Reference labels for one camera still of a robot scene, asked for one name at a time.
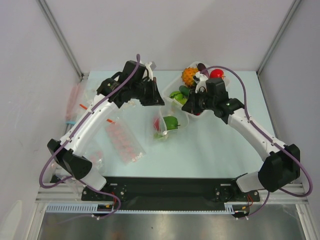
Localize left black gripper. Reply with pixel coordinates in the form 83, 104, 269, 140
131, 77, 165, 107

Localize clear white-dotted zip bag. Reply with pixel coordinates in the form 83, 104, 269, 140
151, 105, 189, 141

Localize green toy bell pepper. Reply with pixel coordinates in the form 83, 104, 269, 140
163, 115, 180, 131

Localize red toy tomato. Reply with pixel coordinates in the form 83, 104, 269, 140
153, 117, 161, 132

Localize green toy grape bunch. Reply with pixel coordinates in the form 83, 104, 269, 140
153, 132, 168, 141

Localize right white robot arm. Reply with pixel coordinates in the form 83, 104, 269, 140
181, 73, 301, 201

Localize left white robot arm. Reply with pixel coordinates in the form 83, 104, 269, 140
47, 59, 165, 200

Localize clear bag red dots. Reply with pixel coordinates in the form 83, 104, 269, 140
105, 122, 146, 164

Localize clear bag pink dots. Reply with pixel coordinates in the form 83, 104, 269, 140
88, 150, 105, 174

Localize dark green toy cucumber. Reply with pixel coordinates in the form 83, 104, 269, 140
179, 85, 191, 97

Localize white perforated plastic basket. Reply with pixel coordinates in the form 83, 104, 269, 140
161, 61, 231, 119

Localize orange toy pineapple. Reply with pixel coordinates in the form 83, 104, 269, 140
181, 67, 198, 88

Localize purple toy eggplant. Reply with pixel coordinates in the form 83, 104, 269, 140
196, 62, 207, 72

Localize red toy apple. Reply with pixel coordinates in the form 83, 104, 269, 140
209, 68, 225, 80

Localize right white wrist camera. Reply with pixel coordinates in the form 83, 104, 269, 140
193, 71, 208, 94

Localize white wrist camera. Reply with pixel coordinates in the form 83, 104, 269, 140
193, 71, 208, 94
144, 61, 157, 80

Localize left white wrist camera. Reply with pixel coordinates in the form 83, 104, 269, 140
144, 61, 157, 80

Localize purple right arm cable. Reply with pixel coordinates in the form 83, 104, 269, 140
199, 65, 314, 221

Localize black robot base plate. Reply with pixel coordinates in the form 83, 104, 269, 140
81, 176, 260, 211

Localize white slotted cable duct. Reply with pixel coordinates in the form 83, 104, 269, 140
46, 203, 248, 215

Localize left aluminium frame post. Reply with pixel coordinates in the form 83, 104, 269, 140
36, 0, 84, 81

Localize aluminium frame post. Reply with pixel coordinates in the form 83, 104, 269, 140
36, 0, 84, 81
256, 0, 304, 78

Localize right aluminium frame post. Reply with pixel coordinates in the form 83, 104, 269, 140
256, 0, 304, 78

